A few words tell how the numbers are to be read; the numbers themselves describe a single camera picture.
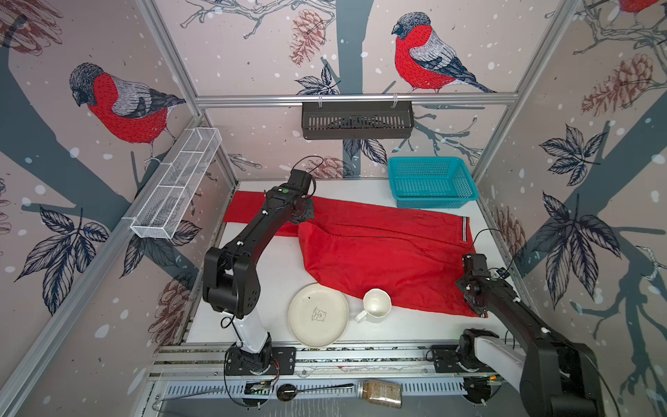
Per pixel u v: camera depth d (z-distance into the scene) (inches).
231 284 18.4
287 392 26.5
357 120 41.9
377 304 31.9
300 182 27.5
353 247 37.0
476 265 26.9
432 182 47.9
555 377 16.0
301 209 29.9
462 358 26.5
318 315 32.3
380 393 25.5
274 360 28.7
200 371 28.7
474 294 25.1
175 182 30.8
